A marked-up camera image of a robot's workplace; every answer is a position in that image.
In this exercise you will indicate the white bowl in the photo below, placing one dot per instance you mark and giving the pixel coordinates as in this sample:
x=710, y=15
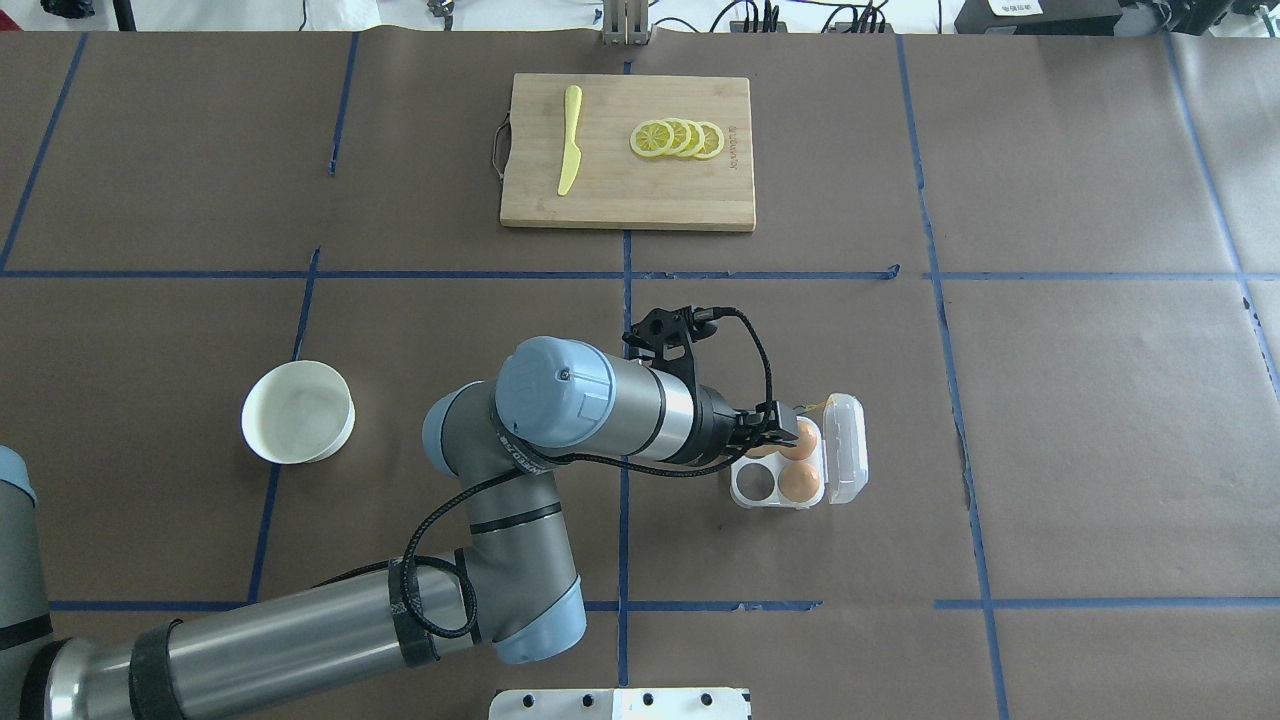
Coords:
x=299, y=412

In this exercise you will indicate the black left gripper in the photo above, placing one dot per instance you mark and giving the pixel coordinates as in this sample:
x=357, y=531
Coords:
x=716, y=423

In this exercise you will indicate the wooden cutting board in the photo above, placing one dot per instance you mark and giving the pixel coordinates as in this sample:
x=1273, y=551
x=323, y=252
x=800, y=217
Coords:
x=615, y=188

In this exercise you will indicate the clear plastic egg box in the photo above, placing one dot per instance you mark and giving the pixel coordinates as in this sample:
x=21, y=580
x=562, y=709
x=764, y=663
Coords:
x=828, y=461

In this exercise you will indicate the back lemon slice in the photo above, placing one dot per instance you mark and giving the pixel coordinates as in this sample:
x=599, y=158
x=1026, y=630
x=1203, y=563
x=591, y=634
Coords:
x=712, y=141

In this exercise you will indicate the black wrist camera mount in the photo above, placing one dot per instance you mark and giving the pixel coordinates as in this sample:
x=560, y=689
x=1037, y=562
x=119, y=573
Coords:
x=663, y=340

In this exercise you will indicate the lower brown egg in box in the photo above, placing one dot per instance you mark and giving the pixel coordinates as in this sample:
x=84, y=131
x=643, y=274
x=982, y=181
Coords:
x=800, y=482

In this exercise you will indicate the upper brown egg in box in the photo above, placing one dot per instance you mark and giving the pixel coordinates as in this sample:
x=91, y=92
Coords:
x=805, y=443

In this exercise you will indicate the brown egg from bowl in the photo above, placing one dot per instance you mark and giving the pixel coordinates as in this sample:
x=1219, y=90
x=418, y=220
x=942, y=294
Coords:
x=762, y=450

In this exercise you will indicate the yellow plastic knife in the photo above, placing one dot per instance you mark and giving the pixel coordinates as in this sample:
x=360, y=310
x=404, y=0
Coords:
x=571, y=152

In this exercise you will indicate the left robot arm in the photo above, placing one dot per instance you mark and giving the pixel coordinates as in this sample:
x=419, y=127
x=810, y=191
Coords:
x=493, y=565

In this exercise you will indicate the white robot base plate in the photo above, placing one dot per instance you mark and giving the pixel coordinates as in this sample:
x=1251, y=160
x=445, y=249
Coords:
x=623, y=703

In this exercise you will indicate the aluminium frame post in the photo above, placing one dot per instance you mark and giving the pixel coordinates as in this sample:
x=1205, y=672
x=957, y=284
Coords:
x=626, y=22

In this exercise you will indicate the brown egg in box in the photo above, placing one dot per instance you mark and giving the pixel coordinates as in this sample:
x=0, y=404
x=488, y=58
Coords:
x=805, y=443
x=800, y=482

